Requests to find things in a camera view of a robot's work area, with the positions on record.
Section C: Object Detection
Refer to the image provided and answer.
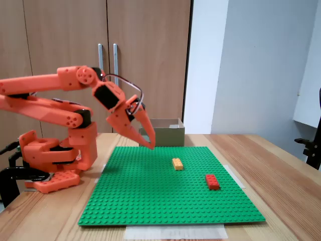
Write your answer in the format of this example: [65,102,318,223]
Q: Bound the red lego block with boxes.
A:
[205,174,221,191]

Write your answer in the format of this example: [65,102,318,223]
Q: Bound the open cardboard box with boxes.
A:
[139,117,186,148]

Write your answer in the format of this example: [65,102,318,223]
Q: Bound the yellow lego block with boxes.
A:
[172,158,184,171]

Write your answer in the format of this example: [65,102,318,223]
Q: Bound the green lego baseplate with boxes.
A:
[77,146,266,226]

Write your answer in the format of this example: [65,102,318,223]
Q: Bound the translucent masking tape strip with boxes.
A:
[224,165,246,189]
[94,164,107,184]
[124,224,229,240]

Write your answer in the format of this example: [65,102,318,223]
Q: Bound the brown wooden cabinet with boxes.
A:
[0,0,194,151]

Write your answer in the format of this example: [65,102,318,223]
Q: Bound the black table clamp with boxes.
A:
[0,166,51,209]

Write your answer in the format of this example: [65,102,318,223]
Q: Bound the black stand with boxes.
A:
[294,87,321,171]

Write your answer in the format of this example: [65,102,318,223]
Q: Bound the white red black servo cable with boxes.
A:
[101,73,144,118]

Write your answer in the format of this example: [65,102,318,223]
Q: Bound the silver cabinet door handle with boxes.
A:
[98,43,105,72]
[113,43,120,86]

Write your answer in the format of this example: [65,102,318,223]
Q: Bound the black power cable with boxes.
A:
[0,141,21,155]

